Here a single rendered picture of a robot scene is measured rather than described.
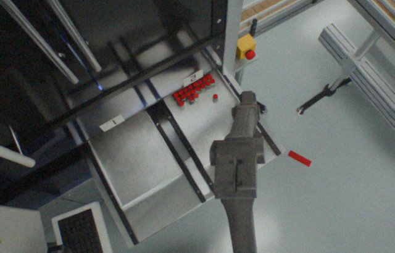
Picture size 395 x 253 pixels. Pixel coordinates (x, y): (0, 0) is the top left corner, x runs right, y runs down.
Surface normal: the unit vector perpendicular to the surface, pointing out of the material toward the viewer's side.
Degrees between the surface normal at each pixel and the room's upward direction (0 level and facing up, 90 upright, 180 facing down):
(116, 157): 0
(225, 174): 25
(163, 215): 0
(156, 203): 0
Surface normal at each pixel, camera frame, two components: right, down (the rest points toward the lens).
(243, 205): -0.16, 0.46
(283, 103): -0.02, -0.33
